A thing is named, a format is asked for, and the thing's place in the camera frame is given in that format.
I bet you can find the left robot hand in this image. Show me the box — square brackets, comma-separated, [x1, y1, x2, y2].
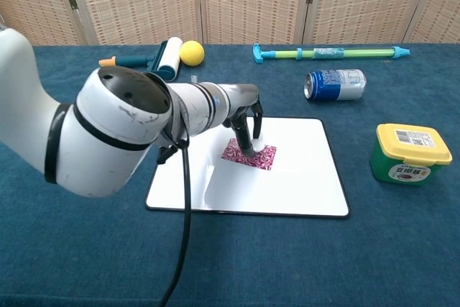
[223, 83, 265, 160]

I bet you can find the pink patterned card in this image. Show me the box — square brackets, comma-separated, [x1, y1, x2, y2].
[220, 137, 277, 171]

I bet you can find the white magnetic board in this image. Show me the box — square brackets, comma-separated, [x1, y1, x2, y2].
[144, 116, 351, 219]

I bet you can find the yellow foam ball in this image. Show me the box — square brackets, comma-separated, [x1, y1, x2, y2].
[179, 40, 206, 67]

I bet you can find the teal lint roller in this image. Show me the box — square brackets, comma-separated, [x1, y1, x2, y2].
[98, 36, 183, 83]

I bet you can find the blue silver drink can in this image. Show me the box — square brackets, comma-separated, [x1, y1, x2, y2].
[304, 68, 367, 102]

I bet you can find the woven folding screen panel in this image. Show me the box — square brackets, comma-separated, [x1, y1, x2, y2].
[60, 0, 204, 46]
[402, 0, 460, 45]
[301, 0, 436, 45]
[0, 0, 98, 47]
[197, 0, 312, 45]

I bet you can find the green blue water pump toy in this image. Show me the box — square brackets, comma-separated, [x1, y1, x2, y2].
[252, 42, 411, 65]

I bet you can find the dark blue tablecloth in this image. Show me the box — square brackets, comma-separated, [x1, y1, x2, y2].
[0, 43, 460, 307]

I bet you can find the yellow tape measure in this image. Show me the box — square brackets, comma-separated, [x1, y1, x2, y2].
[369, 123, 453, 186]

